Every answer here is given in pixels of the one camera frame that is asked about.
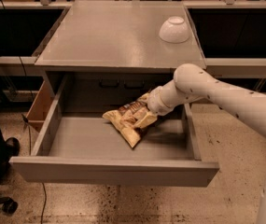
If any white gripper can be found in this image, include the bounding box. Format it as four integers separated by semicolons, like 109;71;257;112
133;80;183;129

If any brown chip bag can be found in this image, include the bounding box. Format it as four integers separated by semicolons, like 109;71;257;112
103;99;150;148

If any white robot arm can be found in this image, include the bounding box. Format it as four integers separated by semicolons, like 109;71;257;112
146;63;266;224

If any grey cabinet with counter top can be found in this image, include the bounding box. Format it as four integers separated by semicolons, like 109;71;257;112
36;1;205;97

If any open grey top drawer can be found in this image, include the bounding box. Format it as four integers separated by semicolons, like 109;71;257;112
10;74;219;187

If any white upside-down bowl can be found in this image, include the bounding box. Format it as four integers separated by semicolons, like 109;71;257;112
159;16;189;44

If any wooden side panel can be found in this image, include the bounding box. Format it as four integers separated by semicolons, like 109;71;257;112
26;82;52;132

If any black shoe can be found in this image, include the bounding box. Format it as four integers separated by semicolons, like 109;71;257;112
0;137;21;167

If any black office chair base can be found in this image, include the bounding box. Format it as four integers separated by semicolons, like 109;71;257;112
0;197;18;215

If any right black drawer handle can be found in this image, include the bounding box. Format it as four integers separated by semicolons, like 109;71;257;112
124;80;145;90

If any black drawer handle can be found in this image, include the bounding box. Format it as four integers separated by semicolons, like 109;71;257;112
99;79;119;88
124;80;145;90

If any left black drawer handle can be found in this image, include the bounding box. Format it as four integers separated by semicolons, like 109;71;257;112
99;79;119;88

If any black floor cable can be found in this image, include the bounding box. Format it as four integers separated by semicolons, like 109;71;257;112
21;114;48;224

